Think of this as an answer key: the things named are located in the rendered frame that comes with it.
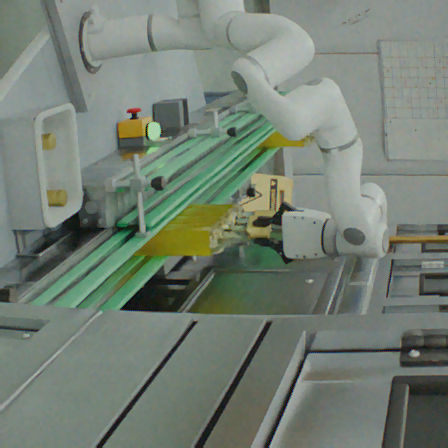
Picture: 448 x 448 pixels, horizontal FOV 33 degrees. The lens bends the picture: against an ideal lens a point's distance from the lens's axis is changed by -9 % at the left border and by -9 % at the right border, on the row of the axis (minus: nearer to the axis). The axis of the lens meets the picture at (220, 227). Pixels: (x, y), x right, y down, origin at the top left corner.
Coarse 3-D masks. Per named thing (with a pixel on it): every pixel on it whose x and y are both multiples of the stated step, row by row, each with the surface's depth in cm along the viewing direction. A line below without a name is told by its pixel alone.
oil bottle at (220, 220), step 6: (180, 216) 181; (186, 216) 181; (192, 216) 180; (198, 216) 180; (204, 216) 179; (210, 216) 179; (216, 216) 179; (222, 216) 178; (174, 222) 177; (180, 222) 177; (186, 222) 177; (192, 222) 176; (198, 222) 176; (204, 222) 176; (210, 222) 175; (216, 222) 175; (222, 222) 175; (228, 222) 176; (228, 228) 175
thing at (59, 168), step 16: (48, 112) 145; (64, 112) 155; (48, 128) 157; (64, 128) 157; (64, 144) 158; (48, 160) 159; (64, 160) 159; (48, 176) 160; (64, 176) 160; (80, 176) 160; (80, 192) 160; (48, 208) 157; (64, 208) 157; (48, 224) 146
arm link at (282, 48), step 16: (240, 16) 151; (256, 16) 148; (272, 16) 147; (240, 32) 150; (256, 32) 148; (272, 32) 147; (288, 32) 146; (304, 32) 146; (240, 48) 153; (256, 48) 146; (272, 48) 145; (288, 48) 145; (304, 48) 146; (272, 64) 144; (288, 64) 145; (304, 64) 147; (272, 80) 145
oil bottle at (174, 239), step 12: (168, 228) 173; (180, 228) 172; (192, 228) 171; (204, 228) 171; (216, 228) 170; (156, 240) 173; (168, 240) 172; (180, 240) 171; (192, 240) 171; (204, 240) 170; (216, 240) 169; (144, 252) 174; (156, 252) 173; (168, 252) 173; (180, 252) 172; (192, 252) 171; (204, 252) 171; (216, 252) 170
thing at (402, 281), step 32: (416, 224) 225; (224, 256) 215; (256, 256) 213; (352, 256) 202; (384, 256) 199; (416, 256) 196; (160, 288) 191; (352, 288) 173; (384, 288) 177; (416, 288) 179
